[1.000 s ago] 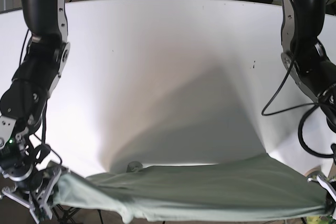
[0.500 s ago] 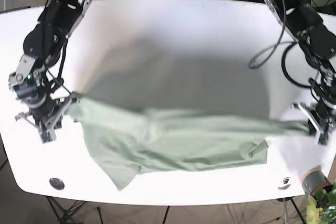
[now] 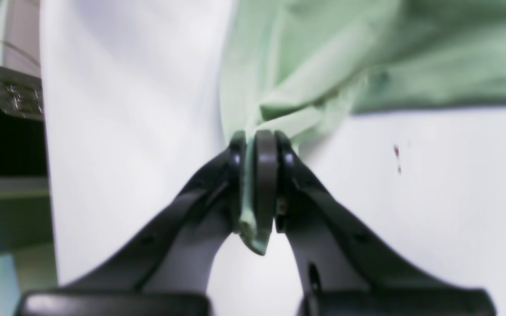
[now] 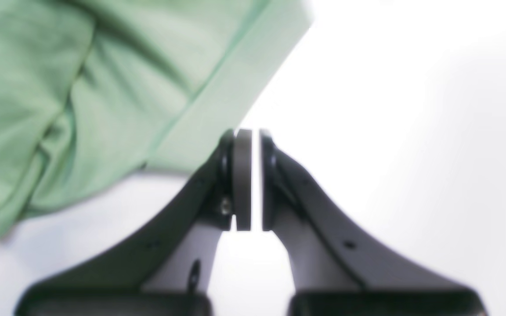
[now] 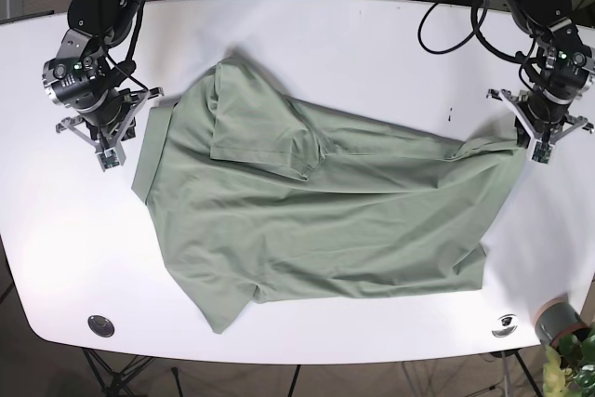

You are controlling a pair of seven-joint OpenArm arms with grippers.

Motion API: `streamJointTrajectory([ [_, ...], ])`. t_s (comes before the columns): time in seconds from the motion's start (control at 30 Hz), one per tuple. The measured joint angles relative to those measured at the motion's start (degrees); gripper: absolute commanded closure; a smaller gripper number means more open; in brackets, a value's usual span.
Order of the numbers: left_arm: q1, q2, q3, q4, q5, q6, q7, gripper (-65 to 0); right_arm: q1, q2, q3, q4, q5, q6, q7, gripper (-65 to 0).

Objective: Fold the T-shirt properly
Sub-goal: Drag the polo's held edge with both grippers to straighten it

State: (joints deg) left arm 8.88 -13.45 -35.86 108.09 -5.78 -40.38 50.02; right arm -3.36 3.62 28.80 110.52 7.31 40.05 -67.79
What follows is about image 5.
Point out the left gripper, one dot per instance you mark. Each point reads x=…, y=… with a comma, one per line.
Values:
x=558, y=77

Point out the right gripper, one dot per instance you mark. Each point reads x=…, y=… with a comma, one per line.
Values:
x=80, y=78

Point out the green polo shirt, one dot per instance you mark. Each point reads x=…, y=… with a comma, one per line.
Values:
x=256, y=197

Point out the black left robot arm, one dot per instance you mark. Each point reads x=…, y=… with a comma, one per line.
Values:
x=546, y=22

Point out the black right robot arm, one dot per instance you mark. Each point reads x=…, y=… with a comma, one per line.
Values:
x=112, y=24

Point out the grey plant pot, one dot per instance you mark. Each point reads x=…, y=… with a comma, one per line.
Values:
x=555, y=319

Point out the right silver table grommet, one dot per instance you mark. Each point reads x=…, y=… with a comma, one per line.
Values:
x=505, y=325

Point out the silver table grommet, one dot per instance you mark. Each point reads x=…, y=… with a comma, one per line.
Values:
x=505, y=325
x=100, y=326

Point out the left silver table grommet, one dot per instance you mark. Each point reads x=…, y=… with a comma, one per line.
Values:
x=100, y=326

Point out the green potted plant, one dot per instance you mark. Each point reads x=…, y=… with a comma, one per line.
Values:
x=569, y=368

